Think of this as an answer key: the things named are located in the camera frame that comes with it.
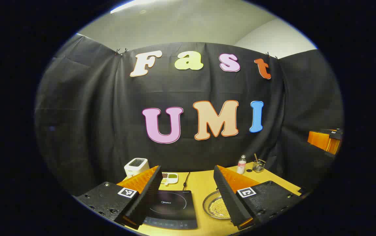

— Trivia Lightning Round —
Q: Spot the pile of yellow soybeans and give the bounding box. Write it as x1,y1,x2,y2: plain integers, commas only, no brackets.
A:
209,197,230,218

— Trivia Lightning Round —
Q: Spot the wire mesh basket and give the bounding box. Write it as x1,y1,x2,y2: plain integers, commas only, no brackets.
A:
252,160,266,173

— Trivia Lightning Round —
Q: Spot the clear bottle with pink label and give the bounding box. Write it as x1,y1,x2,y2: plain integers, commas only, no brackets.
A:
236,155,247,174

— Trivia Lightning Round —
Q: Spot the steel pot with black handle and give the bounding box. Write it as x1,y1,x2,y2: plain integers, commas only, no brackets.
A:
203,190,231,220

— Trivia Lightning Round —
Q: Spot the white divided dish of beans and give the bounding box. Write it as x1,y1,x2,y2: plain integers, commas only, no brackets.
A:
161,173,179,186

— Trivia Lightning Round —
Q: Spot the black induction cooktop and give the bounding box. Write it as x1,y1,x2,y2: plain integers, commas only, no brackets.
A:
143,190,198,230

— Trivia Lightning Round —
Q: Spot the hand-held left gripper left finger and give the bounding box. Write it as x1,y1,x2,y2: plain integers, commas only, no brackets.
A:
76,166,163,230

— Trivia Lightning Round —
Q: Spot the white toaster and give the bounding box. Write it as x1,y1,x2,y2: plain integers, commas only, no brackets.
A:
124,158,150,178

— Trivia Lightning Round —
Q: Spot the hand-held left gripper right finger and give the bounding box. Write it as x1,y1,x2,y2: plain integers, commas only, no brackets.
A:
213,165,303,230

